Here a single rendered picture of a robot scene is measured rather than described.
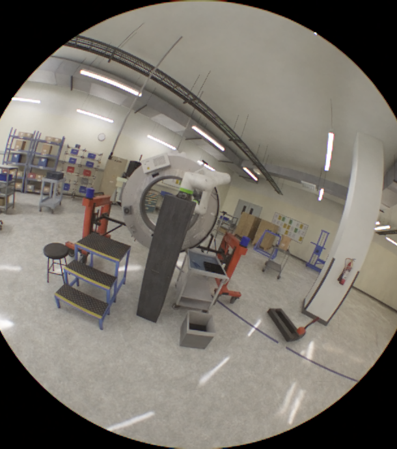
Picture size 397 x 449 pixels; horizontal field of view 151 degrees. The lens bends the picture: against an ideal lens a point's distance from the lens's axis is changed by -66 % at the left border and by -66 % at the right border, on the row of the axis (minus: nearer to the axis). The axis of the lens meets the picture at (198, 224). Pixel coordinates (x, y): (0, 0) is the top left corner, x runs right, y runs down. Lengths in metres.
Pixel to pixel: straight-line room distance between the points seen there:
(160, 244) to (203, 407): 1.48
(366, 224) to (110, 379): 4.14
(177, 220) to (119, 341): 1.27
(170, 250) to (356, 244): 3.24
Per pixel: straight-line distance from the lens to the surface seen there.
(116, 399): 1.44
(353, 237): 3.40
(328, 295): 3.50
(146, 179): 2.11
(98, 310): 1.59
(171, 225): 1.19
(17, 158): 6.70
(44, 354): 1.64
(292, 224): 10.18
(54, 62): 5.33
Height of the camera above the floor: 1.42
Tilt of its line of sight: 11 degrees down
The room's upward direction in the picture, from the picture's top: 19 degrees clockwise
